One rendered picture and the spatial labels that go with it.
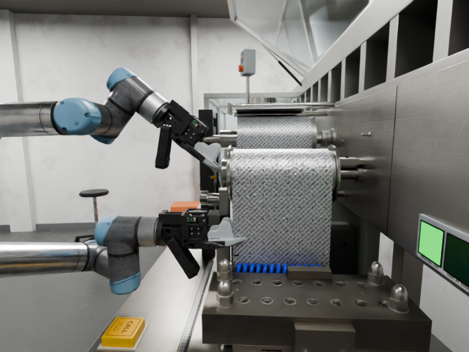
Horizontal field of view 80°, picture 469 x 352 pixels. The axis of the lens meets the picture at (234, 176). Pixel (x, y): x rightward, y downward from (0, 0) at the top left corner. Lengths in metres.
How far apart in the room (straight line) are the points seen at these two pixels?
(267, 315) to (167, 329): 0.29
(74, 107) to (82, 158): 4.03
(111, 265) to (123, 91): 0.43
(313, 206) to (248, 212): 0.15
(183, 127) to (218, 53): 3.73
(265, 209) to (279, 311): 0.23
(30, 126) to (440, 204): 0.76
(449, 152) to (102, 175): 4.39
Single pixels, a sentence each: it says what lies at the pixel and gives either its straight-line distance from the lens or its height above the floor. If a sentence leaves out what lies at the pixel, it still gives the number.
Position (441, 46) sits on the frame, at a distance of 0.55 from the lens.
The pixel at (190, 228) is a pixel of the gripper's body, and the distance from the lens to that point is 0.69.
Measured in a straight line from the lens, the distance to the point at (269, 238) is 0.70.
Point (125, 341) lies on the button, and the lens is 0.73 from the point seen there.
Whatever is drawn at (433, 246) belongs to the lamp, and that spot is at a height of 1.18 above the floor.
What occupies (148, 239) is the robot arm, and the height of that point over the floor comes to 1.11.
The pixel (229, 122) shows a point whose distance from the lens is 1.70.
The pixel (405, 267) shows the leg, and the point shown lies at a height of 0.97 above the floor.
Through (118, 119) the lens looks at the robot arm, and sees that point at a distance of 0.77.
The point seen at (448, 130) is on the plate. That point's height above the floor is 1.35.
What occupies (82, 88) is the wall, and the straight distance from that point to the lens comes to 4.69.
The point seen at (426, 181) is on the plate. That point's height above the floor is 1.27.
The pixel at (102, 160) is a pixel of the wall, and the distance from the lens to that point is 4.57.
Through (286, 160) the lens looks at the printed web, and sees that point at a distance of 0.68.
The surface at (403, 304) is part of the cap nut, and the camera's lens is 0.63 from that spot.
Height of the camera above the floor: 1.34
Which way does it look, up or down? 8 degrees down
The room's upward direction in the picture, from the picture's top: straight up
